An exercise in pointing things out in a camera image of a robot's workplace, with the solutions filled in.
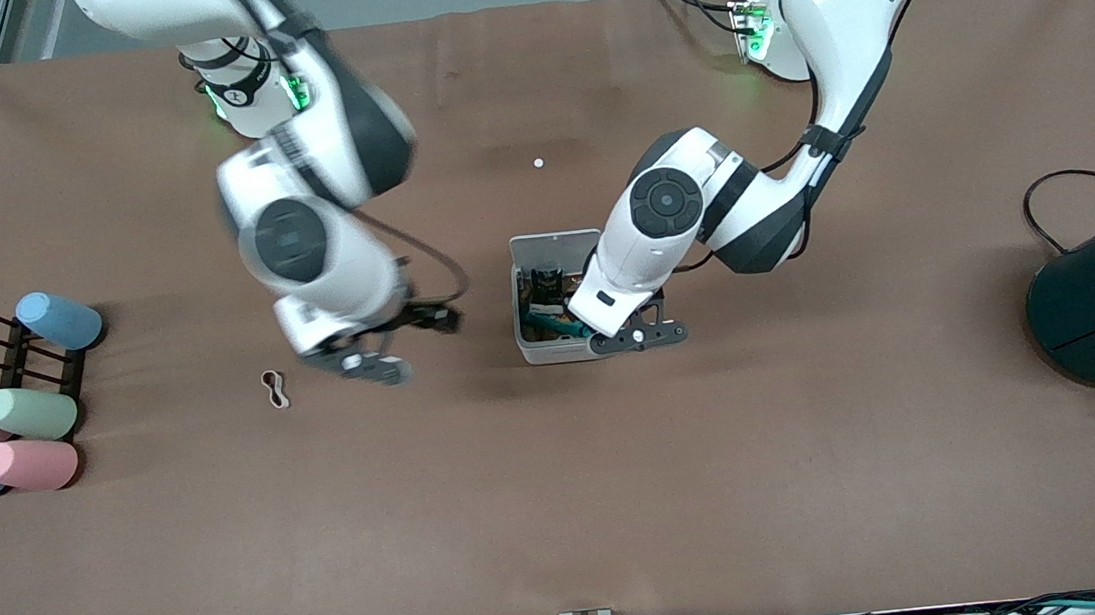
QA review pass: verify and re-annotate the white lidded trash bin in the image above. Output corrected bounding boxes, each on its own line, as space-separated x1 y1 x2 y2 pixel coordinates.
506 227 616 368

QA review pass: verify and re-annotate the beige rubber band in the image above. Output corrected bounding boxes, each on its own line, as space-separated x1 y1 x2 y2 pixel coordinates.
259 369 292 412

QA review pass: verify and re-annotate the brown paper table cover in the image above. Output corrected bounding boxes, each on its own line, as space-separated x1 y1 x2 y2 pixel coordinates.
0 0 1095 615

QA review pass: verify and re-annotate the green plastic cup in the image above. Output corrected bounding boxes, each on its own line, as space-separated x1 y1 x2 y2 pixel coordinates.
0 381 82 448

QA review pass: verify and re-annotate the dark wooden cup rack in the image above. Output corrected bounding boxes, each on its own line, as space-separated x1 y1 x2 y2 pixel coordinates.
0 294 95 448

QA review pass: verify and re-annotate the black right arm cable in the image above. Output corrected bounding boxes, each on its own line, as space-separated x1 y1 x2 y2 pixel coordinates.
352 198 473 314

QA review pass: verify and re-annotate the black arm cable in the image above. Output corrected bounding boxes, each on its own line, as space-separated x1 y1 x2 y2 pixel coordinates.
352 198 473 314
748 68 859 178

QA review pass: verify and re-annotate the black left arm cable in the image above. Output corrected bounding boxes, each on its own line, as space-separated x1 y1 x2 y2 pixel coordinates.
748 68 859 178

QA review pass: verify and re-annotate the black left base cable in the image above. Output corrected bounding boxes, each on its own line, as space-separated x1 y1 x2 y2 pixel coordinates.
646 0 755 43

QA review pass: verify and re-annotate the thin black looped cable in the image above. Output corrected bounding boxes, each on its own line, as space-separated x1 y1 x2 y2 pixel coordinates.
1019 166 1095 260

